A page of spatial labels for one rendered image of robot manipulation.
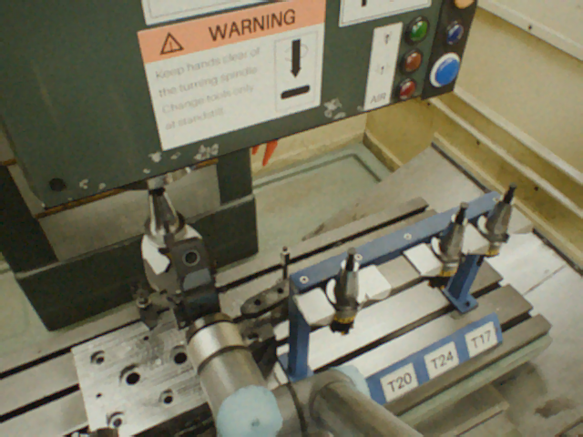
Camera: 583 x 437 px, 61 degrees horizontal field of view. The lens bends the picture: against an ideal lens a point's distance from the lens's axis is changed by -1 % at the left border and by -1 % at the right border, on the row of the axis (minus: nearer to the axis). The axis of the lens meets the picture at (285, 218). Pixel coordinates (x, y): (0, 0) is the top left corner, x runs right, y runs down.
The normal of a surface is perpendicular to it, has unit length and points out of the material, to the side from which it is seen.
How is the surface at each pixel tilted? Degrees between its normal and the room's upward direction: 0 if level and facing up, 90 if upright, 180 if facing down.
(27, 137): 90
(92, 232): 89
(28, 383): 0
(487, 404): 7
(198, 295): 61
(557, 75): 90
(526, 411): 24
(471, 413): 7
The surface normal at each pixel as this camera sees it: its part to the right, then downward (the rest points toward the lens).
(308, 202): 0.00, -0.70
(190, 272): 0.36, 0.23
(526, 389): -0.37, -0.51
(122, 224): 0.47, 0.62
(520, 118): -0.89, 0.33
